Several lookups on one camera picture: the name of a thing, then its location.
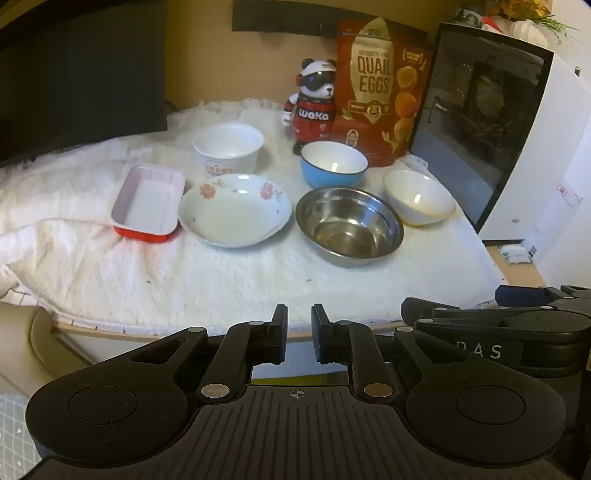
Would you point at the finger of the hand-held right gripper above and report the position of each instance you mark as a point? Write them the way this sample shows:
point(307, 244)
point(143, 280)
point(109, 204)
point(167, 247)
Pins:
point(505, 293)
point(415, 308)

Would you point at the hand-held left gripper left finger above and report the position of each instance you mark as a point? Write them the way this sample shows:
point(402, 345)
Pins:
point(280, 332)

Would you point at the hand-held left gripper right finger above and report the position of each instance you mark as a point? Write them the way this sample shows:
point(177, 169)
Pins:
point(318, 332)

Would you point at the stainless steel bowl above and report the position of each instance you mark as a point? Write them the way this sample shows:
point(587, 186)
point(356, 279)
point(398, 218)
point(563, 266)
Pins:
point(346, 226)

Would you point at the white bowl with yellow rim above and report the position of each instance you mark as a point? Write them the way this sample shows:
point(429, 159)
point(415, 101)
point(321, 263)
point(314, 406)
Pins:
point(415, 194)

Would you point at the white floral plate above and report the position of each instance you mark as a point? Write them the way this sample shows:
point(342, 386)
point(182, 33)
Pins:
point(231, 217)

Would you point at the blue enamel bowl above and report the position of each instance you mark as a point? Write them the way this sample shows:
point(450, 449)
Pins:
point(323, 177)

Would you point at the red rectangular tray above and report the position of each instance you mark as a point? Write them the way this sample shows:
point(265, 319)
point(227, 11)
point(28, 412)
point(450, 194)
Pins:
point(147, 198)

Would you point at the white paper bowl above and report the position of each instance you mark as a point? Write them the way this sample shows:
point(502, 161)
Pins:
point(226, 143)

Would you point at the small white packet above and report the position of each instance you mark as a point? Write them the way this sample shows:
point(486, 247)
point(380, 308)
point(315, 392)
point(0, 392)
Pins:
point(517, 254)

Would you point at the white fluffy blanket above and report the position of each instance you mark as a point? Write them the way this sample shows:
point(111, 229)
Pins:
point(231, 277)

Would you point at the panda figurine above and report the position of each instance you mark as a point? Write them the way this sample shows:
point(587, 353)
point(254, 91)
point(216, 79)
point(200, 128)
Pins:
point(314, 120)

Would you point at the red snack bag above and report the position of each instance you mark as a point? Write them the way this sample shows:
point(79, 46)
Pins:
point(369, 92)

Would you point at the beige chair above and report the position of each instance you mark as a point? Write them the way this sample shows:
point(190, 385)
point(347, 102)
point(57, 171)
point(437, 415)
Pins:
point(41, 337)

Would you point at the artificial flower bunch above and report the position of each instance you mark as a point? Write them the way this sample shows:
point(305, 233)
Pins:
point(521, 9)

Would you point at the white grid-patterned mat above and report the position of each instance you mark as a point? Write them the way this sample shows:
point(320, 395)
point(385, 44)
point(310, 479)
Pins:
point(14, 434)

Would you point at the black bar fixture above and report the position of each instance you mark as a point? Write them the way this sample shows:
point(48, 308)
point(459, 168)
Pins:
point(300, 16)

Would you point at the black monitor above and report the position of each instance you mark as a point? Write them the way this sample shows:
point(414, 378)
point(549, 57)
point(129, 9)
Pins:
point(69, 69)

